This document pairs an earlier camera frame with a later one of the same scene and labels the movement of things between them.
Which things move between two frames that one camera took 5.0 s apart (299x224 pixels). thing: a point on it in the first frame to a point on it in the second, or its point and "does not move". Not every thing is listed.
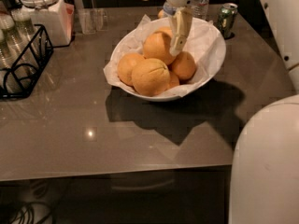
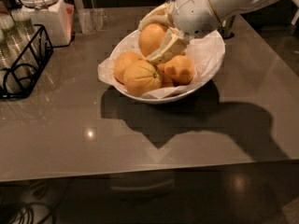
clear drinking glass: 92,20 does not move
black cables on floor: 28,208 does not move
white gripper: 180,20 to 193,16
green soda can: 226,20 does not move
